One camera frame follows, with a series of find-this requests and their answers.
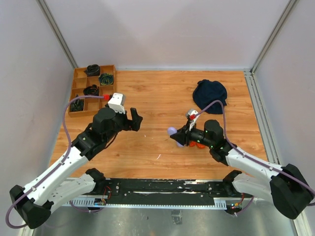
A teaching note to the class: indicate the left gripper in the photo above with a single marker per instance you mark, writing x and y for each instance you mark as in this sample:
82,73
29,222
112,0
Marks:
128,123

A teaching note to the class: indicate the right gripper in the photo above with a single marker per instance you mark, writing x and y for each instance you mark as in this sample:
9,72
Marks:
183,136

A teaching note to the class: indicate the orange earbud charging case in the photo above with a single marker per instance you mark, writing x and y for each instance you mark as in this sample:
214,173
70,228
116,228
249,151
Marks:
192,144

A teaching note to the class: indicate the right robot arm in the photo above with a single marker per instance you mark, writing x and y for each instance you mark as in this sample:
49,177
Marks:
283,186

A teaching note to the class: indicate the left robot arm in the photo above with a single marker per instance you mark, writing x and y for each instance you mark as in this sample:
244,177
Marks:
38,199

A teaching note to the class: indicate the wooden compartment tray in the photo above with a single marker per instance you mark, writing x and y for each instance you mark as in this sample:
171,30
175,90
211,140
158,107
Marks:
88,83

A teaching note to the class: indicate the navy blue cloth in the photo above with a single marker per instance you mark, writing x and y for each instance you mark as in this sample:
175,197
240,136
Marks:
207,92

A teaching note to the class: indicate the green yellow rolled tie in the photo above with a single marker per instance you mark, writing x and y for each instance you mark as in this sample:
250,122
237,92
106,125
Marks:
106,79

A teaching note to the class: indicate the black orange rolled tie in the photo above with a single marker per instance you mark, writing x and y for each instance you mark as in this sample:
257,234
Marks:
92,90

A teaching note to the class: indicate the dark green folded tie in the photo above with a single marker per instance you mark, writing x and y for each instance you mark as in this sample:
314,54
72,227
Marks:
77,105

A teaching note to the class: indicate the black rolled tie top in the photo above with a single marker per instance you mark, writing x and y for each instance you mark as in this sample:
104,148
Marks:
92,70

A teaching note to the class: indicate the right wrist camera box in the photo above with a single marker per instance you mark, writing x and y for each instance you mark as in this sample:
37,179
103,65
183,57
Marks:
192,116

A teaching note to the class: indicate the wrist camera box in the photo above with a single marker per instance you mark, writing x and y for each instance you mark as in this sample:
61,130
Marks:
192,116
116,103

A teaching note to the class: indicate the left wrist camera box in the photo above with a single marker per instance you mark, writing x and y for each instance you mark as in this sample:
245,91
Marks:
116,103

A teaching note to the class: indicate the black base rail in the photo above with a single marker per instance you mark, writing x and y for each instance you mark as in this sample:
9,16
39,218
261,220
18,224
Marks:
131,192

